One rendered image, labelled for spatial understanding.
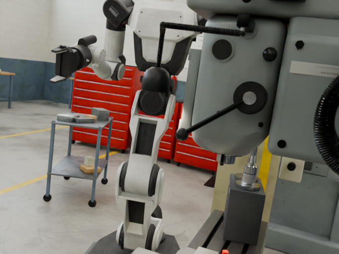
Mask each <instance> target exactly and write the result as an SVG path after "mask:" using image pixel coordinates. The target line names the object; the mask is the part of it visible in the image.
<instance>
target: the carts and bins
mask: <svg viewBox="0 0 339 254"><path fill-rule="evenodd" d="M112 120H113V117H112V116H111V117H109V110H106V109H104V108H96V107H92V110H91V115H90V114H82V113H75V112H73V111H72V112H71V113H62V114H58V115H57V119H56V120H52V122H51V135H50V147H49V159H48V171H47V183H46V194H45V195H44V196H43V200H44V201H45V202H49V201H50V200H51V195H50V194H49V193H50V181H51V175H57V176H63V177H64V179H66V180H68V179H69V178H70V177H73V178H81V179H89V180H93V184H92V194H91V200H90V201H89V202H88V205H89V206H90V207H95V205H96V200H95V199H94V198H95V188H96V180H97V179H98V177H99V176H100V174H101V172H102V171H103V169H104V177H103V179H102V180H101V183H102V184H107V182H108V179H107V178H106V175H107V166H108V156H109V147H110V138H111V128H112ZM56 124H59V125H67V126H70V134H69V145H68V154H67V156H66V157H65V158H63V159H62V160H61V161H60V162H59V163H58V164H57V165H55V166H54V167H53V168H52V158H53V146H54V134H55V125H56ZM108 124H109V130H108V139H107V149H106V158H105V159H100V158H99V150H100V140H101V131H102V129H103V128H104V127H105V126H106V125H108ZM74 126H75V127H80V128H88V129H95V130H98V135H97V145H96V155H95V158H94V157H92V156H85V157H84V156H76V155H71V145H72V135H73V127H74Z"/></svg>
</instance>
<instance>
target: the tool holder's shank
mask: <svg viewBox="0 0 339 254"><path fill-rule="evenodd" d="M257 149H258V147H257V148H256V149H254V150H253V151H252V152H251V153H250V155H249V158H248V161H247V162H248V165H251V166H254V165H255V163H256V155H257Z"/></svg>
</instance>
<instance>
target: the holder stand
mask: <svg viewBox="0 0 339 254"><path fill-rule="evenodd" d="M242 177H243V173H236V174H232V173H231V174H230V180H229V187H228V193H227V199H226V204H225V210H224V216H223V239H225V240H230V241H235V242H240V243H246V244H251V245H257V242H258V236H259V231H260V225H261V220H262V214H263V208H264V203H265V197H266V195H265V192H264V189H263V185H262V182H261V179H260V178H258V177H256V180H255V185H253V186H250V185H245V184H242Z"/></svg>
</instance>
